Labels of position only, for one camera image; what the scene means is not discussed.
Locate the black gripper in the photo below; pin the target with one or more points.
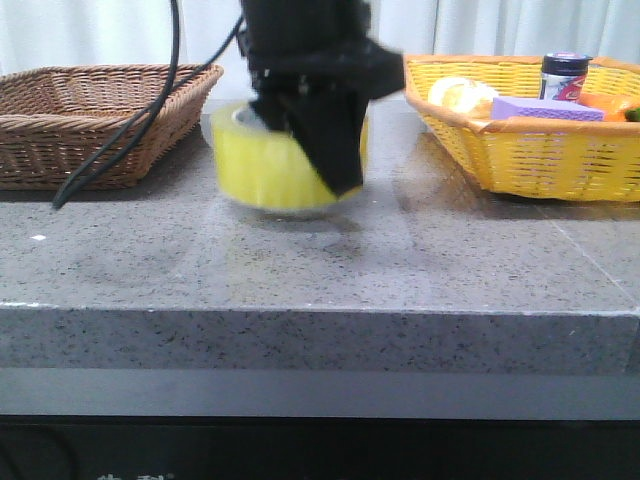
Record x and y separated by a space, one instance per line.
324 42

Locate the yellow tape roll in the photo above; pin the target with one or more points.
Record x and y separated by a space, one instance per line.
263 169

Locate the bread roll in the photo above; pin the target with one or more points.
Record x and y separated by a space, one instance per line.
464 96

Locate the purple sponge block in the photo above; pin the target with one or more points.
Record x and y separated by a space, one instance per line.
505 107

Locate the brown wicker basket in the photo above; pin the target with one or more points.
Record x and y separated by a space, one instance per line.
54 118

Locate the black lidded spice jar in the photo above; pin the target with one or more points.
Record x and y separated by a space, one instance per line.
563 75

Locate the white curtain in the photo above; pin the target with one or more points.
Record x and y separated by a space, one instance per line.
66 33

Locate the yellow wicker basket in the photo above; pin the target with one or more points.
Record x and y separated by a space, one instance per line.
528 157

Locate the orange carrot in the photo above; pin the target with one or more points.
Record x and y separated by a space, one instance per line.
613 105

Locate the green vegetable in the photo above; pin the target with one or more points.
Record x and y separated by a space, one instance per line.
632 115

